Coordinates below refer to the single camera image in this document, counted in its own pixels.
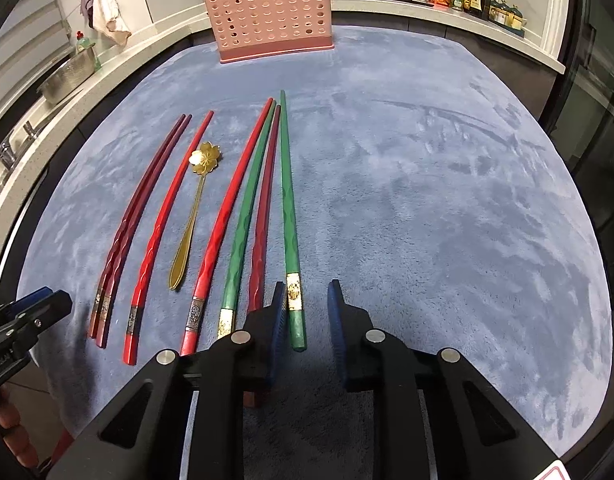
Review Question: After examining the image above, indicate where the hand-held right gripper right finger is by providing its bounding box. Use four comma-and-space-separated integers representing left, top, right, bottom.
327, 279, 562, 480

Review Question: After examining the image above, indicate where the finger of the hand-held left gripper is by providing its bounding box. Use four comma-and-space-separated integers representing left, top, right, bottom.
0, 286, 54, 323
0, 289, 73, 392

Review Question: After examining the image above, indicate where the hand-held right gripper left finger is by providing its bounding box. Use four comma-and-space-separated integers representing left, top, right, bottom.
46, 280, 288, 480

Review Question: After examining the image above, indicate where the green chopstick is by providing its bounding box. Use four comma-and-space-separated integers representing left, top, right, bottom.
279, 89, 308, 352
217, 102, 280, 339

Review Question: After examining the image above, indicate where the bright red chopstick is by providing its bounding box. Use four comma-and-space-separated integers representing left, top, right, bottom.
122, 110, 215, 366
179, 98, 274, 357

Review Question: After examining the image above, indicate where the pink perforated utensil holder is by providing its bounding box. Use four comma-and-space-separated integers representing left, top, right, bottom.
200, 0, 336, 65

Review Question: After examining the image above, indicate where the person's left hand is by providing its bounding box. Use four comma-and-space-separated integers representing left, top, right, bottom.
0, 399, 40, 468

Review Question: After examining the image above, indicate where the blue fleece mat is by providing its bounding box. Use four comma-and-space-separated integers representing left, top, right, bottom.
16, 25, 614, 480

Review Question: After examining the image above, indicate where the chrome faucet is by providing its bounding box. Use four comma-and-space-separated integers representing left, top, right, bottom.
0, 120, 40, 171

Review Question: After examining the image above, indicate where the gold flower spoon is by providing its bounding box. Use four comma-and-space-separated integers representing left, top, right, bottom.
168, 141, 224, 292

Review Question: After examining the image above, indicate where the steel basin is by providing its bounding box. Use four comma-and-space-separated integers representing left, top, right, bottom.
37, 47, 99, 106

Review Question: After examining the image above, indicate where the green dish soap bottle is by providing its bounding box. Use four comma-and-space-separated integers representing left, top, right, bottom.
76, 31, 102, 71

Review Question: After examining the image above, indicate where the white hanging towel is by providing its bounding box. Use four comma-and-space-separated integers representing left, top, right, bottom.
91, 0, 133, 46

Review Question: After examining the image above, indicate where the glass sliding door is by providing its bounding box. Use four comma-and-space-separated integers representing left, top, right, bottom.
539, 0, 614, 311

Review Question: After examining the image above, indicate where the green seasoning jar set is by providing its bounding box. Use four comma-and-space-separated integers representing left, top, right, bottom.
489, 0, 528, 38

